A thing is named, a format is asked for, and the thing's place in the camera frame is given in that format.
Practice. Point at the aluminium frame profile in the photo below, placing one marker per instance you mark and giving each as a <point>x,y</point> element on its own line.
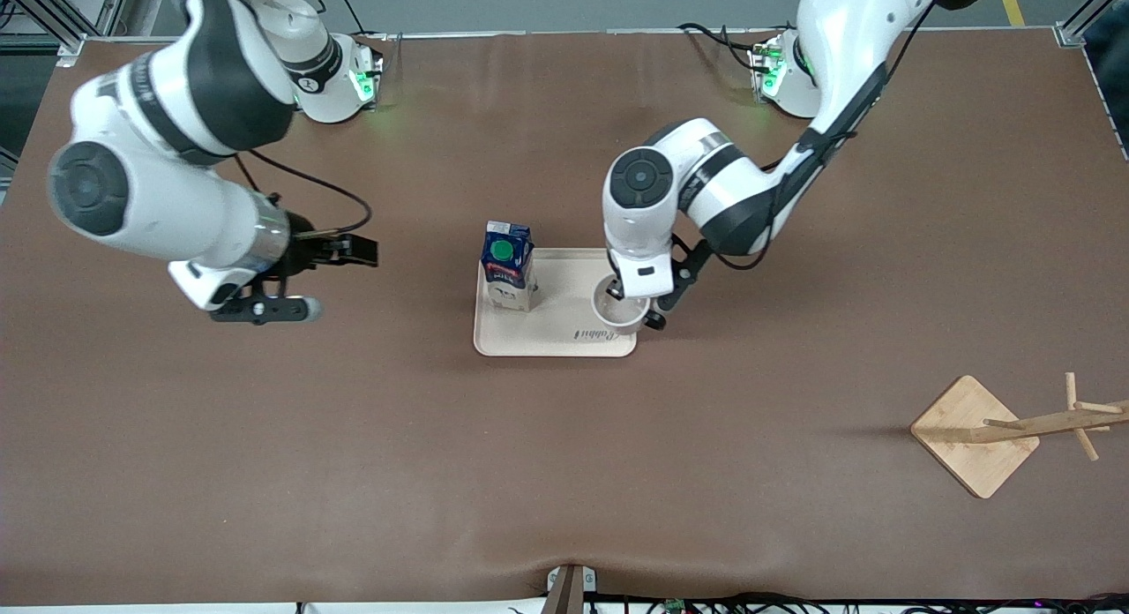
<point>1069,33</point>
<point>106,5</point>

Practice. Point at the cream rabbit print tray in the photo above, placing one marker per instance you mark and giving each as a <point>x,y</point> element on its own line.
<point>547,332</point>

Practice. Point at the small green circuit board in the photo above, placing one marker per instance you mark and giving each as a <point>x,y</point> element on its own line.
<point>676,606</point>

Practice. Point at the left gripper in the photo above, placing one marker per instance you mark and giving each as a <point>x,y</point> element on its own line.
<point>614,289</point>

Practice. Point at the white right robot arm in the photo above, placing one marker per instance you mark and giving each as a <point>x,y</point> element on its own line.
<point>176,129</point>

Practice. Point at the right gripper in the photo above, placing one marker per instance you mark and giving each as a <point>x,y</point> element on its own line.
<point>304,248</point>

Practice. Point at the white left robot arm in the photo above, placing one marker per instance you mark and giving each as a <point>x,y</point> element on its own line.
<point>732,190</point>

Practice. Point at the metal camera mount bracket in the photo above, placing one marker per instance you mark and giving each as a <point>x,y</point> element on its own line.
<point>569,589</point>

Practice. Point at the blue milk carton green dot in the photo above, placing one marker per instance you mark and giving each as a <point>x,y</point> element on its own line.
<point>507,265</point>

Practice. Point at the wooden cup rack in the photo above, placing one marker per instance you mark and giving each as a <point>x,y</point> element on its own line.
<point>970,433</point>

